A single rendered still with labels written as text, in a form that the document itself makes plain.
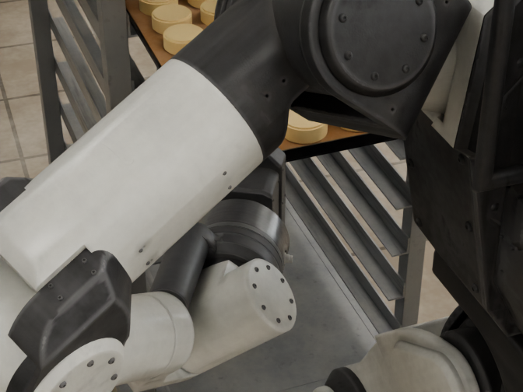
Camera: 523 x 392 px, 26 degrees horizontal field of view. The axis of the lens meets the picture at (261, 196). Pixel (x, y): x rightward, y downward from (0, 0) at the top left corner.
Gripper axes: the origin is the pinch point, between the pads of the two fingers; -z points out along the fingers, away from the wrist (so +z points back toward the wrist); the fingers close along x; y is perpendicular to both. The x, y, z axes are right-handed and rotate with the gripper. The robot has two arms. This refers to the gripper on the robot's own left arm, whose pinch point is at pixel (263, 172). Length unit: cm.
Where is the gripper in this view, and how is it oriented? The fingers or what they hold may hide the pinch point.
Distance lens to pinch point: 113.8
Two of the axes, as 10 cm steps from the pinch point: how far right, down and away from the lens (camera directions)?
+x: 0.0, -8.2, -5.8
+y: -9.8, -1.0, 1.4
